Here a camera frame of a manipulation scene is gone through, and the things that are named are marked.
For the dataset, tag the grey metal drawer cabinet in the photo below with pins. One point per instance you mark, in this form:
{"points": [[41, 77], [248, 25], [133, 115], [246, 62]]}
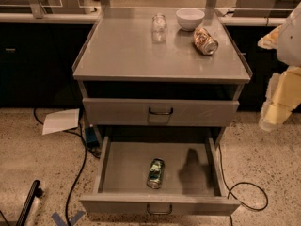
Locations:
{"points": [[122, 60]]}

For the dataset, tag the black bar on floor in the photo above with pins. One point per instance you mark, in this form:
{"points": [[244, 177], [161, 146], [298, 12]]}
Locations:
{"points": [[34, 192]]}

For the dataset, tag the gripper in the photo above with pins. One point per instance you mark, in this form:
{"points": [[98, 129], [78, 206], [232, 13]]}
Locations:
{"points": [[290, 42]]}

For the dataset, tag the open grey middle drawer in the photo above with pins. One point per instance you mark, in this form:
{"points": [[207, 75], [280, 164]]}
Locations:
{"points": [[192, 183]]}

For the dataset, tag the dark counter cabinet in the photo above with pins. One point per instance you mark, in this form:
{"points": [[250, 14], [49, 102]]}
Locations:
{"points": [[36, 63]]}

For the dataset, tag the clear glass jar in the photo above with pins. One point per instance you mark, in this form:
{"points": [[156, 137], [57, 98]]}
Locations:
{"points": [[159, 23]]}

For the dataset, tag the white ceramic bowl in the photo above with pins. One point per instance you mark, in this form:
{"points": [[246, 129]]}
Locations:
{"points": [[189, 18]]}

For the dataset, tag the blue power box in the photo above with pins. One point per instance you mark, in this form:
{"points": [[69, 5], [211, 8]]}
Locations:
{"points": [[91, 139]]}

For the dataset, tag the closed grey top drawer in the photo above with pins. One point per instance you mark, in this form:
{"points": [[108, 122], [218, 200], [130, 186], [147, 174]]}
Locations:
{"points": [[152, 112]]}

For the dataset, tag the white paper sheet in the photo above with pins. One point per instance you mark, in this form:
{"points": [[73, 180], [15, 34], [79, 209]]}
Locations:
{"points": [[60, 121]]}

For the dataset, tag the green soda can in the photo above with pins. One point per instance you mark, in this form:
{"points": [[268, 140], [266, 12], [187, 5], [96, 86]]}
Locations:
{"points": [[156, 173]]}

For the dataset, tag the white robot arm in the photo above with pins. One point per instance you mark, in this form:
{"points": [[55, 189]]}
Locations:
{"points": [[289, 40]]}

